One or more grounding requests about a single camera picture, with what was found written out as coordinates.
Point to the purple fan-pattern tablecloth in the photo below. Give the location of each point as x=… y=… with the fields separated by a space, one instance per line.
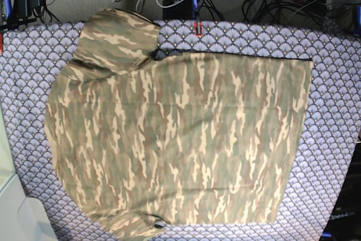
x=33 y=57

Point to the camouflage T-shirt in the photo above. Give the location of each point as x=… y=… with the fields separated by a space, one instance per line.
x=195 y=138

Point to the black box under table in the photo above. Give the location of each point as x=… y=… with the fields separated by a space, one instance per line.
x=182 y=11

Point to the red and black clamp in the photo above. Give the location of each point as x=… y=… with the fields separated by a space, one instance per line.
x=198 y=28

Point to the white plastic bin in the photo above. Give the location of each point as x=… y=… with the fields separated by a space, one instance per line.
x=22 y=217

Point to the black OpenArm case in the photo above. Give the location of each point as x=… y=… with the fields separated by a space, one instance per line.
x=344 y=222

